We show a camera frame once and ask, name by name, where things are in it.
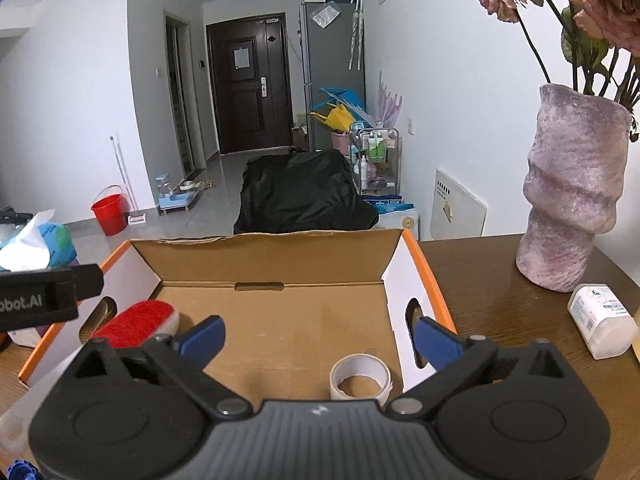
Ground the red bucket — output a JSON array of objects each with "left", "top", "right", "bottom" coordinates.
[{"left": 91, "top": 185, "right": 130, "bottom": 237}]

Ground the blue pet feeding station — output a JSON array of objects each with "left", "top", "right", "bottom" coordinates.
[{"left": 155, "top": 173, "right": 202, "bottom": 216}]

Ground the dark brown door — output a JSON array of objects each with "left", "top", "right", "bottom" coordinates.
[{"left": 206, "top": 12, "right": 294, "bottom": 156}]

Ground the white tape roll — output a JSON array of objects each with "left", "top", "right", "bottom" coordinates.
[{"left": 329, "top": 353, "right": 394, "bottom": 402}]

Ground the grey refrigerator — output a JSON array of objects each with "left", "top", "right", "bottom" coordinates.
[{"left": 299, "top": 0, "right": 367, "bottom": 153}]

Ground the side doorway frame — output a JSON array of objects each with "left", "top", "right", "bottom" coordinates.
[{"left": 165, "top": 15, "right": 206, "bottom": 176}]

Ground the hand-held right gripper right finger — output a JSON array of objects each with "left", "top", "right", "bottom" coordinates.
[{"left": 389, "top": 315, "right": 572, "bottom": 421}]

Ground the white carton with gold seal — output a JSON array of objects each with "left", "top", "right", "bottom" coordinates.
[{"left": 378, "top": 211, "right": 421, "bottom": 242}]

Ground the clear plastic bag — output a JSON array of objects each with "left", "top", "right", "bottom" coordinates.
[{"left": 312, "top": 4, "right": 342, "bottom": 29}]

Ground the black cloth cover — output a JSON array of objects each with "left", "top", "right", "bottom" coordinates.
[{"left": 233, "top": 149, "right": 379, "bottom": 235}]

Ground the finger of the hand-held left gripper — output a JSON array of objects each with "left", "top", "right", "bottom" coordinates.
[{"left": 73, "top": 263, "right": 105, "bottom": 306}]

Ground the blue tissue pack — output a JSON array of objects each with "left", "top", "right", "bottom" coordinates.
[{"left": 0, "top": 210, "right": 79, "bottom": 273}]

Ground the white board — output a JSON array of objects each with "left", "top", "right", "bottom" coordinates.
[{"left": 431, "top": 167, "right": 488, "bottom": 241}]

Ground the purple wing decoration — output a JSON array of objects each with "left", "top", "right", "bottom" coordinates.
[{"left": 372, "top": 71, "right": 404, "bottom": 129}]

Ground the orange and white cardboard box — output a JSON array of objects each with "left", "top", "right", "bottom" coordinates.
[{"left": 19, "top": 228, "right": 460, "bottom": 403}]

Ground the blue bag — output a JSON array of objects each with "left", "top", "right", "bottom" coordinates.
[{"left": 320, "top": 87, "right": 366, "bottom": 111}]

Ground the pink bin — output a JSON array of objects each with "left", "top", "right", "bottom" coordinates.
[{"left": 330, "top": 130, "right": 358, "bottom": 156}]

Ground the metal cart with bottles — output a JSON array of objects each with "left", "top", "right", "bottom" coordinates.
[{"left": 350, "top": 127, "right": 402, "bottom": 196}]

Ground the large dried pink rose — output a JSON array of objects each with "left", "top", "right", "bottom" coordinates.
[{"left": 565, "top": 0, "right": 640, "bottom": 57}]

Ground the pink textured vase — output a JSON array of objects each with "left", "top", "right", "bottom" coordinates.
[{"left": 515, "top": 83, "right": 633, "bottom": 294}]

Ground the yellow bag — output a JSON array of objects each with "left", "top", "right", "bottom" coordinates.
[{"left": 310, "top": 102, "right": 354, "bottom": 133}]

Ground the white mop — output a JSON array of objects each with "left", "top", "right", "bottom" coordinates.
[{"left": 110, "top": 135, "right": 147, "bottom": 226}]

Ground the red and white brush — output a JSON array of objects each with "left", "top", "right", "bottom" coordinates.
[{"left": 92, "top": 300, "right": 181, "bottom": 351}]

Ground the clear folded umbrella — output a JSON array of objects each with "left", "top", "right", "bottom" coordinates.
[
  {"left": 348, "top": 0, "right": 357, "bottom": 70},
  {"left": 355, "top": 0, "right": 364, "bottom": 70}
]

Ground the white plastic bottle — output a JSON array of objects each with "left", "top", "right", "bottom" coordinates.
[{"left": 566, "top": 283, "right": 639, "bottom": 361}]

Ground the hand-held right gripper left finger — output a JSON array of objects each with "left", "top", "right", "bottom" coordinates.
[{"left": 65, "top": 314, "right": 254, "bottom": 421}]

